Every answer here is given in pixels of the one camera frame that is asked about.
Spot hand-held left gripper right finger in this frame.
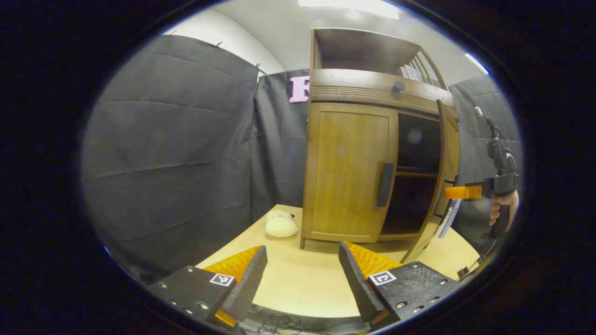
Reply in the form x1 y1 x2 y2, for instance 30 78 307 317
338 241 461 329

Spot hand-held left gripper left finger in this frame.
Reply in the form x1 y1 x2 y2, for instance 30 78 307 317
148 245 269 331

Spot wooden shoe cabinet door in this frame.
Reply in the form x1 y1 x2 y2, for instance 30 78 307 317
302 102 400 243
400 99 461 265

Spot wooden double-door shoe cabinet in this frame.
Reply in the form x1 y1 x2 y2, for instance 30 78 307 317
300 28 461 265

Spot grey-blue book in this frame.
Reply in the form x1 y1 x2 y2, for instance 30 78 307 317
438 199 462 239

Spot white plush toy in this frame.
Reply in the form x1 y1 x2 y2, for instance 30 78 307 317
264 210 299 238

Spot narrow ceiling light panel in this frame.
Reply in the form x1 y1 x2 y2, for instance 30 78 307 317
465 53 490 75

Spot black backdrop cloth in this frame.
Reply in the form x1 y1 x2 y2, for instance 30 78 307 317
80 35 524 284

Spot large ceiling light panel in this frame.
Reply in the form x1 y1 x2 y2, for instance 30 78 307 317
298 0 400 20

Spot black door handle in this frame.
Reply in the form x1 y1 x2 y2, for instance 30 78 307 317
434 175 460 219
376 162 395 208

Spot black cable bundle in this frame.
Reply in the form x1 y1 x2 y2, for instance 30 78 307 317
257 313 305 335

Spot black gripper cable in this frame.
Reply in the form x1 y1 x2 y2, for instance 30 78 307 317
459 239 498 280

